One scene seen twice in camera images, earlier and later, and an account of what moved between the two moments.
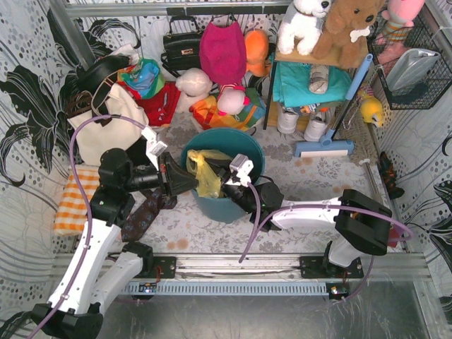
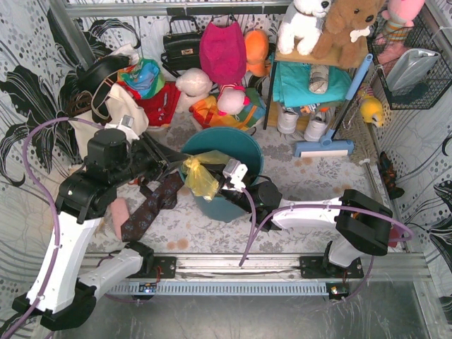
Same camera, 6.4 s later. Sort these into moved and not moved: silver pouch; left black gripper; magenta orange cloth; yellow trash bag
Moved: left black gripper
Not moved: silver pouch; magenta orange cloth; yellow trash bag
